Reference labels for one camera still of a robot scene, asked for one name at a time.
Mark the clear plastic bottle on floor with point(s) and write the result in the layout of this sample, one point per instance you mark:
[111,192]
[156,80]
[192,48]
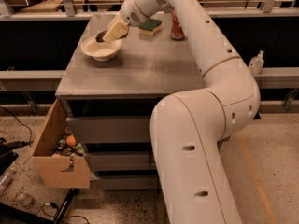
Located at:
[6,179]

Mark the orange soda can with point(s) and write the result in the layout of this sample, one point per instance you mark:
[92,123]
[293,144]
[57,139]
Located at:
[176,30]

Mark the black stand bar on floor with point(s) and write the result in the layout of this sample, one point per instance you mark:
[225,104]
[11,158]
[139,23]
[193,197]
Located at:
[58,217]

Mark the clear sanitizer bottle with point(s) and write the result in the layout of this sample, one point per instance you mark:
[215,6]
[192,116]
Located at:
[256,63]

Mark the grey drawer cabinet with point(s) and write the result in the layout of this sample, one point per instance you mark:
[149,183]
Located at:
[108,107]

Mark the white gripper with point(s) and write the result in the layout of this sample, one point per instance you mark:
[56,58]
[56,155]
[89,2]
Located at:
[130,14]

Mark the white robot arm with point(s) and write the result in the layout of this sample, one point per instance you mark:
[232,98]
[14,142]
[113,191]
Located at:
[186,127]

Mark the white paper bowl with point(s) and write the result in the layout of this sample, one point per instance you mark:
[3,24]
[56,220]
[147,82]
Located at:
[101,51]

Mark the dark rxbar chocolate bar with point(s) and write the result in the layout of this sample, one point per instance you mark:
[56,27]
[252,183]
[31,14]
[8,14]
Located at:
[99,37]

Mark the orange fruit in drawer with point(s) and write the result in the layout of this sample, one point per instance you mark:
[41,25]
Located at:
[71,141]

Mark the open wooden side drawer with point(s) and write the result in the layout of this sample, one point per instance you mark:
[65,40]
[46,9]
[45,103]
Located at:
[56,170]

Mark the green yellow sponge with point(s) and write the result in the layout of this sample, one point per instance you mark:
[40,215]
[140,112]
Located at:
[150,28]

